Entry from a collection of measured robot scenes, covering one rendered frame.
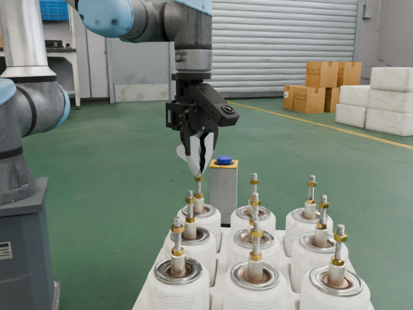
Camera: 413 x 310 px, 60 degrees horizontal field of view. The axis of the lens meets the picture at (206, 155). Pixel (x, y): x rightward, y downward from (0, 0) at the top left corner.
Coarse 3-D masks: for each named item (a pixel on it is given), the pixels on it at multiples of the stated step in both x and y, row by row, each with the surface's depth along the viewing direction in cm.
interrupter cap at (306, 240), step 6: (306, 234) 67; (312, 234) 67; (330, 234) 66; (300, 240) 64; (306, 240) 64; (312, 240) 65; (330, 240) 65; (306, 246) 62; (312, 246) 62; (318, 246) 63; (324, 246) 63; (330, 246) 63; (318, 252) 61; (324, 252) 60; (330, 252) 60
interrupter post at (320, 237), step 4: (316, 228) 63; (316, 232) 63; (320, 232) 63; (324, 232) 63; (316, 236) 63; (320, 236) 63; (324, 236) 63; (316, 240) 63; (320, 240) 63; (324, 240) 63; (316, 244) 64; (320, 244) 63; (324, 244) 63
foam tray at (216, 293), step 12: (228, 228) 86; (216, 264) 73; (288, 264) 71; (348, 264) 70; (216, 276) 66; (288, 276) 66; (144, 288) 63; (216, 288) 63; (288, 288) 63; (144, 300) 60; (216, 300) 60; (288, 300) 60
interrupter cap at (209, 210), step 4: (192, 204) 81; (204, 204) 81; (208, 204) 81; (184, 208) 79; (204, 208) 79; (208, 208) 79; (212, 208) 79; (184, 212) 76; (204, 212) 77; (208, 212) 77; (212, 212) 77; (196, 216) 75; (200, 216) 75; (204, 216) 75; (208, 216) 75
